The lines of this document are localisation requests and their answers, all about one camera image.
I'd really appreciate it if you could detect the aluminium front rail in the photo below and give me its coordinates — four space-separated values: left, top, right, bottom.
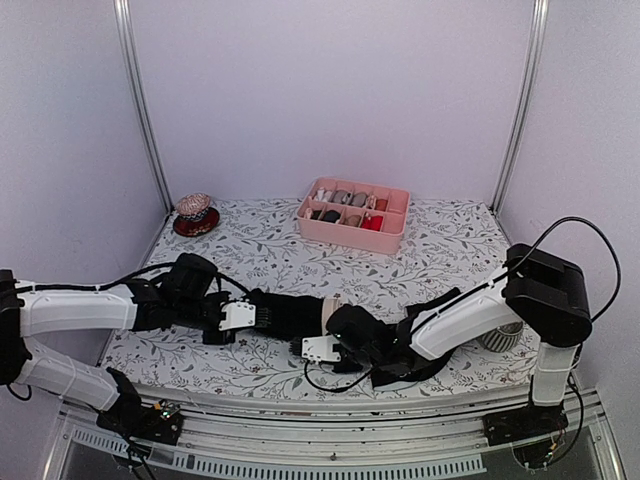
43 387 627 479

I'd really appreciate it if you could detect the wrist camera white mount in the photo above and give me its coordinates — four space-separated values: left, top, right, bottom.
218 301 271 331
289 336 342 363

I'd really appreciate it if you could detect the floral patterned table mat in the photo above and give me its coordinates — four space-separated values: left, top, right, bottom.
102 199 538 404

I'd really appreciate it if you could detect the black underwear beige waistband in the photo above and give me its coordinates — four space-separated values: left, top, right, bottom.
246 289 344 340

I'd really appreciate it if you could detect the left aluminium frame post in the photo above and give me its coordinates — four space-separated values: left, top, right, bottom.
113 0 173 215

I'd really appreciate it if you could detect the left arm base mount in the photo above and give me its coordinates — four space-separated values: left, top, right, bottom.
96 393 184 446

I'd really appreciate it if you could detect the right aluminium frame post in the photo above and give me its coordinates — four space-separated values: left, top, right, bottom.
490 0 549 217

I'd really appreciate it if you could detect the aluminium frame post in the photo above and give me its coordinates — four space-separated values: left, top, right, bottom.
113 0 173 215
490 0 549 217

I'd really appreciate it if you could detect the striped round cup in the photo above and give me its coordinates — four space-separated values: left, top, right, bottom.
479 322 524 353

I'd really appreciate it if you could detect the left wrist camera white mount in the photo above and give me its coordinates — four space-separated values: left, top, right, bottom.
218 301 271 331

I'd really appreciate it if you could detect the red patterned pincushion on saucer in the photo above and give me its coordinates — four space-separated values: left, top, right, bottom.
173 193 220 237

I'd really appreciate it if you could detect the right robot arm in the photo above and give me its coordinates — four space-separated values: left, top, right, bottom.
326 243 601 436

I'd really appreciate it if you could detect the black underwear white lettering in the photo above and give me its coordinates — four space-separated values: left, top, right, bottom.
370 287 461 390

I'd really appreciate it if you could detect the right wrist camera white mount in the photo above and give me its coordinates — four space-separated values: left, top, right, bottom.
289 336 342 363

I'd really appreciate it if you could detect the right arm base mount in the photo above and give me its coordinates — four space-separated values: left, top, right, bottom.
482 403 569 446

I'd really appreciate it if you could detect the pink divided storage box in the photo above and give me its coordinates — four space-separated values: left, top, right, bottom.
296 177 410 255

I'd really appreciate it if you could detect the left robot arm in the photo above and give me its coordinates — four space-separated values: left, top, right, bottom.
1 254 249 434

